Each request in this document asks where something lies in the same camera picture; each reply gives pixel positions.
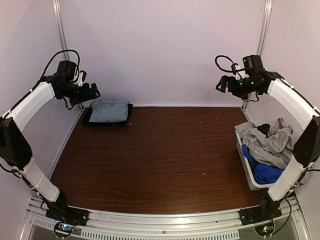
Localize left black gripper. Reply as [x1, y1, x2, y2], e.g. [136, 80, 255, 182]
[59, 82, 101, 106]

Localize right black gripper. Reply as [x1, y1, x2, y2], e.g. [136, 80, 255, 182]
[216, 75, 261, 100]

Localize grey polo shirt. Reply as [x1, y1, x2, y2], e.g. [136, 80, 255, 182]
[235, 117, 299, 170]

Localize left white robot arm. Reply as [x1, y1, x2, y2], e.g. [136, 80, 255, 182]
[0, 60, 101, 222]

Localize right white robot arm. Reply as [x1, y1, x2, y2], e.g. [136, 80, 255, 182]
[214, 55, 320, 221]

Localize white laundry basket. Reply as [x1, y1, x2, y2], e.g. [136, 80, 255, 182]
[235, 130, 273, 191]

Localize folded black garment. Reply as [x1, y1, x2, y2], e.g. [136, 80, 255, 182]
[81, 103, 133, 127]

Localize black garment in basket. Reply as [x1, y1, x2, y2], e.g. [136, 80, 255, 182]
[256, 123, 271, 138]

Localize blue garment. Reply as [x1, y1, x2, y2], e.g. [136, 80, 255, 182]
[241, 144, 283, 185]

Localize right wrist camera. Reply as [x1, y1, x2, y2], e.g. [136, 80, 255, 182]
[231, 63, 246, 80]

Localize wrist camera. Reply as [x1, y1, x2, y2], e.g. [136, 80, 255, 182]
[73, 70, 87, 87]
[231, 63, 246, 80]

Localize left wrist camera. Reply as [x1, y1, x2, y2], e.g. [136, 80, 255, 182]
[73, 70, 87, 87]

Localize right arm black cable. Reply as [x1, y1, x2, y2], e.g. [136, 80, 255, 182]
[215, 55, 241, 74]

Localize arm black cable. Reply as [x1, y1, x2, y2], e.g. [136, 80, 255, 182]
[215, 55, 241, 74]
[41, 49, 81, 79]

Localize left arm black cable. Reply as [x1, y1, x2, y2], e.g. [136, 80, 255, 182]
[41, 49, 81, 79]

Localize right aluminium frame post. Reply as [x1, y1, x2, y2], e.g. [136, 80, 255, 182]
[241, 0, 273, 111]

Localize aluminium frame post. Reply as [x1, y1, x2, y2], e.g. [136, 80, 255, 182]
[241, 0, 273, 111]
[52, 0, 85, 111]

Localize left aluminium frame post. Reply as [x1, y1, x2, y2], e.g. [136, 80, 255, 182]
[52, 0, 85, 111]

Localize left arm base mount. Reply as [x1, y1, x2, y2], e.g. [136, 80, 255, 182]
[45, 205, 89, 226]

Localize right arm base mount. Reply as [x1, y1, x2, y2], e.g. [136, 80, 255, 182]
[238, 203, 282, 226]

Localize front aluminium rail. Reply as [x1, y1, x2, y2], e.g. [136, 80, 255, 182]
[24, 196, 305, 240]

